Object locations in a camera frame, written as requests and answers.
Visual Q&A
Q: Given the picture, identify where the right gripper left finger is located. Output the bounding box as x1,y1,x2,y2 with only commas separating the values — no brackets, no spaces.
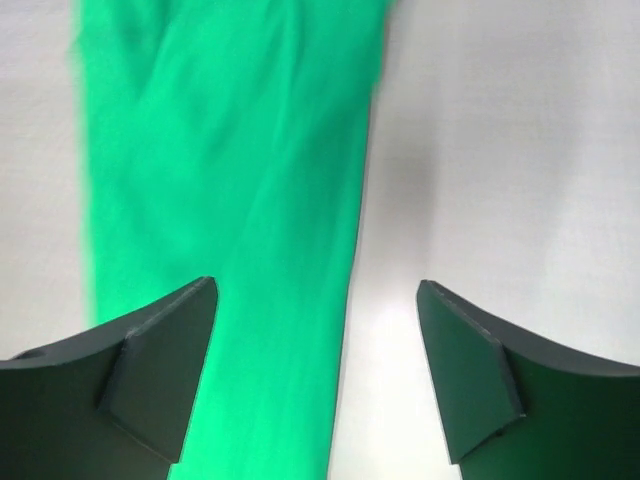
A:
1,277,218,480

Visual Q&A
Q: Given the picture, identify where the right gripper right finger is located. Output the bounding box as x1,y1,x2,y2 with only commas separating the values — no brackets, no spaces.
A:
417,280,639,479

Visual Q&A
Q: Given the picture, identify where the green t shirt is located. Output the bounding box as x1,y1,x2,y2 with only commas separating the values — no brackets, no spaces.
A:
73,1,392,479

